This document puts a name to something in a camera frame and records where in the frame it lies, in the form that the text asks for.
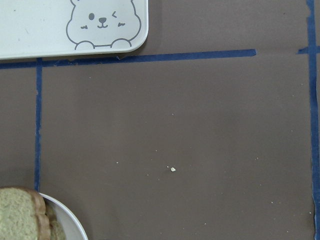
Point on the white plate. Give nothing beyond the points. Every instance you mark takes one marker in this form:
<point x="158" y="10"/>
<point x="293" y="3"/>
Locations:
<point x="70" y="224"/>

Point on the cream bear tray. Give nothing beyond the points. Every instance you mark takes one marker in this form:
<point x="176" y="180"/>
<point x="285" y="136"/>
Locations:
<point x="54" y="28"/>

